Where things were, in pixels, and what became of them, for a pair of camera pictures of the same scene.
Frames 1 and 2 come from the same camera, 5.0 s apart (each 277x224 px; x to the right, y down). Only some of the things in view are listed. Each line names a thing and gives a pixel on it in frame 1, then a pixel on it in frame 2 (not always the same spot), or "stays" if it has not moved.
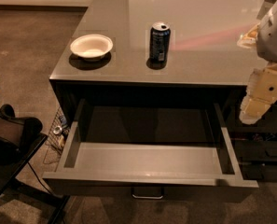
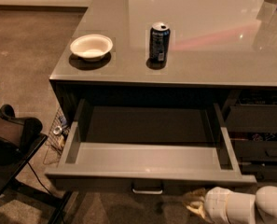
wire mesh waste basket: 57,137 stays
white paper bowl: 91,47 stays
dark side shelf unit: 260,148 stays
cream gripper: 274,36 -> 214,203
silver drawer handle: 150,197 -> 147,192
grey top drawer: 149,148 stays
